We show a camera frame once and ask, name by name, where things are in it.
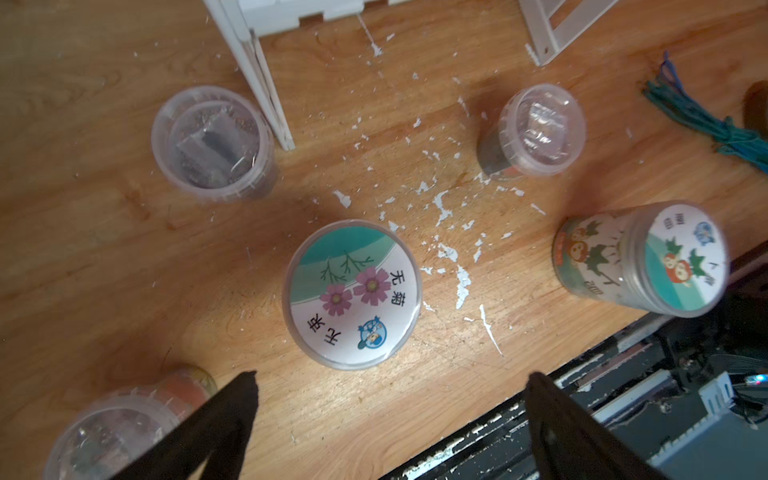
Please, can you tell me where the small clear cup back left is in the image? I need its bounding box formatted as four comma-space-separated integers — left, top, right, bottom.
151, 86, 279, 202

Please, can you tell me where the green cable tie bundle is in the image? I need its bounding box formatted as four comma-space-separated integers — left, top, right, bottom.
642, 51, 767, 174

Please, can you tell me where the white slatted two-tier shelf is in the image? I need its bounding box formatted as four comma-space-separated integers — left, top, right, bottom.
203, 0, 617, 151

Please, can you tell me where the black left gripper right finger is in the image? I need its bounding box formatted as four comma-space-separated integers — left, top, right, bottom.
524, 372, 665, 479

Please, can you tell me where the seed jar radish lid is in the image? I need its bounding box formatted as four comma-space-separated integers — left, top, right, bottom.
552, 201, 730, 318

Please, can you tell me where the small clear cup front left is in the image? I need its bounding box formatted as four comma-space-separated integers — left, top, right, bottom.
43, 366, 218, 479

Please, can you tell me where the small clear cup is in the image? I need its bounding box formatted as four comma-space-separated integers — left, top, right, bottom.
43, 366, 218, 479
151, 86, 279, 202
477, 84, 587, 178

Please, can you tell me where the small clear cup back right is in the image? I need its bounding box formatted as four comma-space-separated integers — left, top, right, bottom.
477, 84, 587, 178

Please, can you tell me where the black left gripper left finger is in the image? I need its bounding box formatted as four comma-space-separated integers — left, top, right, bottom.
114, 371, 259, 479

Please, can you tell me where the seed jar pink flower lid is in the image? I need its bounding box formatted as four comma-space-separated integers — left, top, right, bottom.
282, 220, 422, 371

